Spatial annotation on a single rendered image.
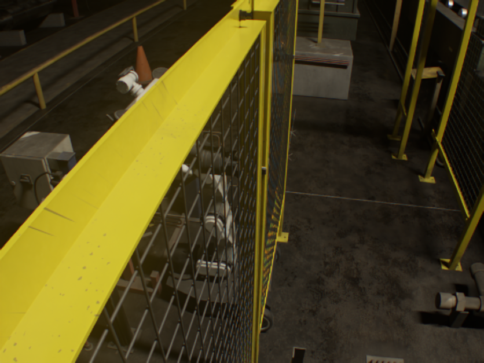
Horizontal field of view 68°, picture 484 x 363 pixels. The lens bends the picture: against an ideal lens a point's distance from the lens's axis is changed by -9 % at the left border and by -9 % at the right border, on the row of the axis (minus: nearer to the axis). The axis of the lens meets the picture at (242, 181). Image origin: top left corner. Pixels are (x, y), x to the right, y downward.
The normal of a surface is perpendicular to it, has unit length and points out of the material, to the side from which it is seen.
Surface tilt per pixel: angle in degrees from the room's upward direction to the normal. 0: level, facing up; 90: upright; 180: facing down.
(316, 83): 90
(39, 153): 0
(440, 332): 0
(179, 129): 0
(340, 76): 90
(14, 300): 90
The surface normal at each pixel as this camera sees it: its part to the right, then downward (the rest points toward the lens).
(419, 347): 0.00, -0.81
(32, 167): -0.19, 0.57
